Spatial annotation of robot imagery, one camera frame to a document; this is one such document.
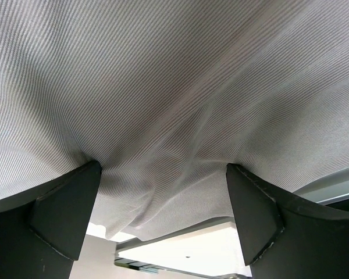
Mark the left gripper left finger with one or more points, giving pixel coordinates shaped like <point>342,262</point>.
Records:
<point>42,229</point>

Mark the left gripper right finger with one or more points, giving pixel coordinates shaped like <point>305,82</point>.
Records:
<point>283,235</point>

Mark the grey trousers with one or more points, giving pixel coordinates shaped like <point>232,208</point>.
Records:
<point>165,94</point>

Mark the front aluminium rail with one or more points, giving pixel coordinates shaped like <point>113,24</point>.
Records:
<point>211,249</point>

